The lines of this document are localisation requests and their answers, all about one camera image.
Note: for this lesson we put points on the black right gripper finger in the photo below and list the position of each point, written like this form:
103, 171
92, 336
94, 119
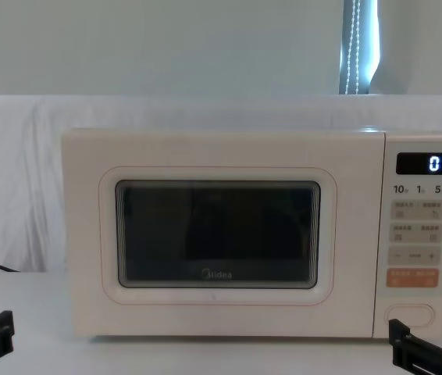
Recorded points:
402, 343

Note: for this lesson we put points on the cream microwave oven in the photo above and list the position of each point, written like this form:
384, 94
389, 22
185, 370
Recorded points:
221, 156

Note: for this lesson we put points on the white curtain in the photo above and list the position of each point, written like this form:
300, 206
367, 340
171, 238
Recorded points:
127, 43

